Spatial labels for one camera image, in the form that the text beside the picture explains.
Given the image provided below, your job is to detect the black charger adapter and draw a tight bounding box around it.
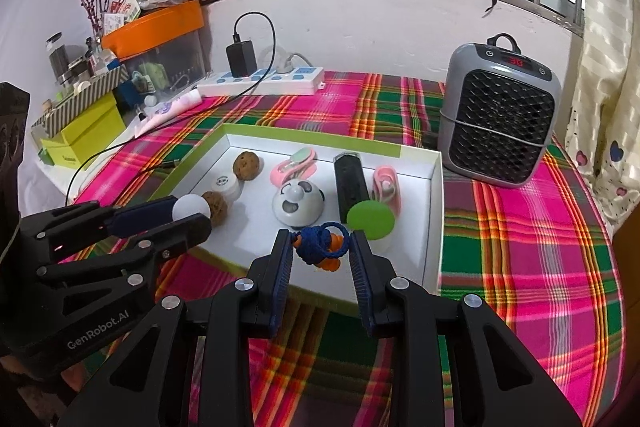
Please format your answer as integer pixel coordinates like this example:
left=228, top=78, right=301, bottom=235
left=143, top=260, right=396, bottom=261
left=226, top=39, right=258, bottom=78

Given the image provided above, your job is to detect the brown walnut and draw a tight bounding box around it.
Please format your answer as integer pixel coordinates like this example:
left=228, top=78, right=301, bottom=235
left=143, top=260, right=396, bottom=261
left=201, top=191, right=229, bottom=224
left=233, top=152, right=263, bottom=182

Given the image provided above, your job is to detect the brown wooden cabinet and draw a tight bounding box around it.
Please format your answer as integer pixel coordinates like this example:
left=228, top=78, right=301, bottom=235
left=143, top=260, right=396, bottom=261
left=612, top=217, right=640, bottom=318

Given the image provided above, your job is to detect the clear storage box orange lid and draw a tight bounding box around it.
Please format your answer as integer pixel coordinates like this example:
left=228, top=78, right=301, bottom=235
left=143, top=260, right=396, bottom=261
left=101, top=0, right=208, bottom=105

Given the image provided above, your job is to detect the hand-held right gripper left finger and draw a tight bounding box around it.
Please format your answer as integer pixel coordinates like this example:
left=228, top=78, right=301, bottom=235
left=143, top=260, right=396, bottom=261
left=57, top=229, right=296, bottom=427

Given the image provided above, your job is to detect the striped cardboard box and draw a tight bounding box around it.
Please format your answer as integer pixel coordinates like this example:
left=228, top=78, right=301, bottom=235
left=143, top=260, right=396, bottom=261
left=31, top=66, right=130, bottom=135

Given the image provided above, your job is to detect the white ball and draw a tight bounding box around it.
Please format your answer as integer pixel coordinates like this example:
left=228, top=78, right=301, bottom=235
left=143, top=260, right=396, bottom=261
left=171, top=194, right=212, bottom=224

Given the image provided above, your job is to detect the glass jar dark lid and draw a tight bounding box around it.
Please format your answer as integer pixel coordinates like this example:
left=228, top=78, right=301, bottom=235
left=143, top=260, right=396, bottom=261
left=46, top=33, right=76, bottom=85

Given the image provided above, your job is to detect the black handheld device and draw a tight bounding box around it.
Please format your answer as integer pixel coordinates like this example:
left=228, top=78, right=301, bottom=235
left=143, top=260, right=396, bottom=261
left=333, top=152, right=372, bottom=224

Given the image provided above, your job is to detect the green and white cardboard box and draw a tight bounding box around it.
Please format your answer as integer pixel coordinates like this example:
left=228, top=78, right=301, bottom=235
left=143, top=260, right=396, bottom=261
left=145, top=123, right=445, bottom=315

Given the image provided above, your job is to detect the black charger with cable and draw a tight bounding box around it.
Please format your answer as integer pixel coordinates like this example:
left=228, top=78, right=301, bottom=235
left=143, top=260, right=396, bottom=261
left=65, top=12, right=277, bottom=208

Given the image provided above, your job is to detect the white panda-shaped gadget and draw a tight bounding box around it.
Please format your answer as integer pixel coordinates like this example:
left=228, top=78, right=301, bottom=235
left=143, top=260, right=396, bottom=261
left=272, top=181, right=327, bottom=228

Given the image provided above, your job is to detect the grey portable heater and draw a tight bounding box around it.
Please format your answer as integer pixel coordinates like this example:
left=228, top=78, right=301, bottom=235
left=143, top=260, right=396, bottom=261
left=437, top=33, right=563, bottom=190

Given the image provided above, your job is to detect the pink and mint clip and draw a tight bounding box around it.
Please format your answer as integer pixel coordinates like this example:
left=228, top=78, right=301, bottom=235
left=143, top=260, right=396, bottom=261
left=270, top=147, right=317, bottom=188

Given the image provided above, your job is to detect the white plug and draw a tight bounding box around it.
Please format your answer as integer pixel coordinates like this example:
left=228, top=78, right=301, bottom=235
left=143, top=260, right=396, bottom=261
left=272, top=49, right=311, bottom=75

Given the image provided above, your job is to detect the heart print curtain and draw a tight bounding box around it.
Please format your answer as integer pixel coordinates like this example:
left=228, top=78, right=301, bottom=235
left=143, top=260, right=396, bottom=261
left=562, top=0, right=640, bottom=228

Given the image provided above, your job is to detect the pink and grey clip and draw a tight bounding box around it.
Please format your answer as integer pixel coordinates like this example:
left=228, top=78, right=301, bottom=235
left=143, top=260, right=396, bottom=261
left=372, top=166, right=405, bottom=214

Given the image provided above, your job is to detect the pink plaid tablecloth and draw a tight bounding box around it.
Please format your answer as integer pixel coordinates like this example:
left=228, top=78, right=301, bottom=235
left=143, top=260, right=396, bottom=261
left=65, top=69, right=626, bottom=427

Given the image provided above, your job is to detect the green mushroom-shaped toy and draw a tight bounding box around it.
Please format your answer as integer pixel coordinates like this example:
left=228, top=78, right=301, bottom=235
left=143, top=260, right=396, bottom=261
left=347, top=200, right=396, bottom=242

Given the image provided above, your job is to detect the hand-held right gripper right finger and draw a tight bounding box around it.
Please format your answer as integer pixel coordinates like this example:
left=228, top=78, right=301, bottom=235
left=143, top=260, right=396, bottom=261
left=348, top=230, right=583, bottom=427

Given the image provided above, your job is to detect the blue and orange knitted toy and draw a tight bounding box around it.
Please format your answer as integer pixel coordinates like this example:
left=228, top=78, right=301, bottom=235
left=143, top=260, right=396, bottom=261
left=292, top=222, right=350, bottom=273

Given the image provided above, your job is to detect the pink and white tube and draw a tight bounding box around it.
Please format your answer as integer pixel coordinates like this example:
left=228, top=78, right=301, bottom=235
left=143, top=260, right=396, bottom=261
left=134, top=89, right=203, bottom=138

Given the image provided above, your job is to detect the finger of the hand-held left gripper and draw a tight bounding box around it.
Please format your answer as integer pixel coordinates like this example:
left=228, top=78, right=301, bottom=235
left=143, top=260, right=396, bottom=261
left=37, top=213, right=212, bottom=308
left=20, top=196, right=176, bottom=260

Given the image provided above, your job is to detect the white power strip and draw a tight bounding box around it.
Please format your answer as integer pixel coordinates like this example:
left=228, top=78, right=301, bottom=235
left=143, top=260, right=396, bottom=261
left=196, top=66, right=326, bottom=96

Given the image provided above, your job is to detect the white round case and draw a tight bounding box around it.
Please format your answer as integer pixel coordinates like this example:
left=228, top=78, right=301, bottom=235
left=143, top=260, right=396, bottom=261
left=210, top=175, right=242, bottom=202

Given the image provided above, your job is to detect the yellow-green cardboard box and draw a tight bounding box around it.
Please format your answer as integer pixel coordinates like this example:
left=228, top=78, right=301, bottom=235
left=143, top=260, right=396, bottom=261
left=40, top=94, right=127, bottom=168

